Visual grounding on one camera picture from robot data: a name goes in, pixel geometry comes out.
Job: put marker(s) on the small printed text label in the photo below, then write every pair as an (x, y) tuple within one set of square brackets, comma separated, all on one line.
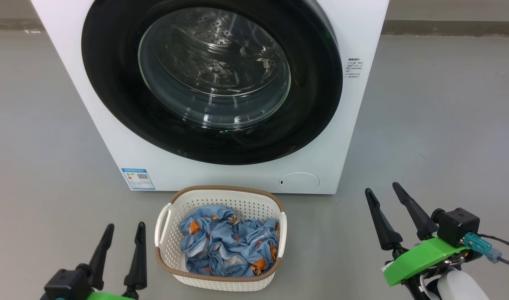
[(354, 68)]

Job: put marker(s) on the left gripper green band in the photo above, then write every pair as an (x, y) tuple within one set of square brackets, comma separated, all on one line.
[(108, 296)]

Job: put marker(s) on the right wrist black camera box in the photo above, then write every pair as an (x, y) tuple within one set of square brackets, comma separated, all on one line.
[(456, 225)]

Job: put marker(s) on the white front-load washing machine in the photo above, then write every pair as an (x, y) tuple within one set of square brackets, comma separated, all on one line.
[(221, 177)]

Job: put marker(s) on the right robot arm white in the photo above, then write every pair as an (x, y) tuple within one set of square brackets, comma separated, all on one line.
[(458, 287)]

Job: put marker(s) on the blue energy label sticker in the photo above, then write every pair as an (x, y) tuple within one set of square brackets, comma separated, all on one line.
[(138, 179)]

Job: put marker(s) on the round white filter cover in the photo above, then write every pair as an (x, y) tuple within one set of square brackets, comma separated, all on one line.
[(299, 182)]

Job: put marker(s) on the black washing machine door glass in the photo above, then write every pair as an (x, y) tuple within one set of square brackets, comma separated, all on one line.
[(112, 83)]

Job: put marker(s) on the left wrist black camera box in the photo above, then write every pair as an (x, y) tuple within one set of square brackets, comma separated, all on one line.
[(64, 285)]

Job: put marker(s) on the blue garment orange print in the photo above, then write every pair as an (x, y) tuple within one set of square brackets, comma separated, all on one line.
[(254, 246), (196, 239)]

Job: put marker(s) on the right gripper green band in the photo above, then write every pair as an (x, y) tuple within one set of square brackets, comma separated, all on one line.
[(425, 254)]

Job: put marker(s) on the white laundry basket brown rim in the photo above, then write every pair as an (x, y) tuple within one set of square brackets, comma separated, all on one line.
[(246, 204)]

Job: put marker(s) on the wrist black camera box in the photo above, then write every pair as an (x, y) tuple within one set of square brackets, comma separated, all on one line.
[(456, 225), (64, 285)]

